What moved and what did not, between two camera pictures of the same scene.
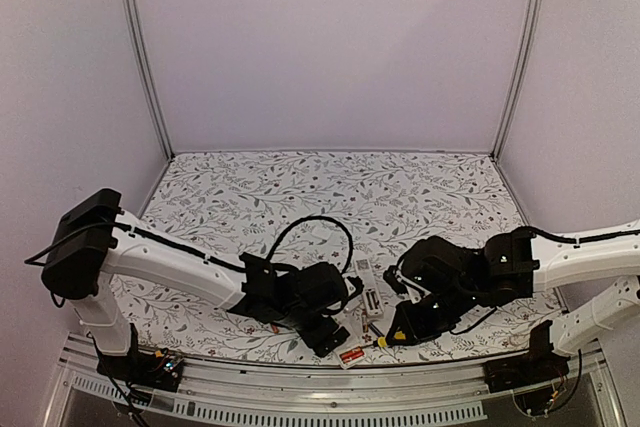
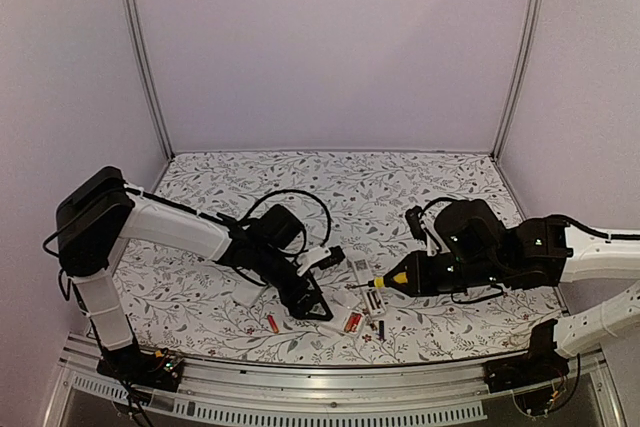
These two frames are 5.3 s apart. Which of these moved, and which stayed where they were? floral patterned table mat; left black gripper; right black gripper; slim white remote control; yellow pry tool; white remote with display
Moved: white remote with display; yellow pry tool; right black gripper; left black gripper
Stayed: floral patterned table mat; slim white remote control
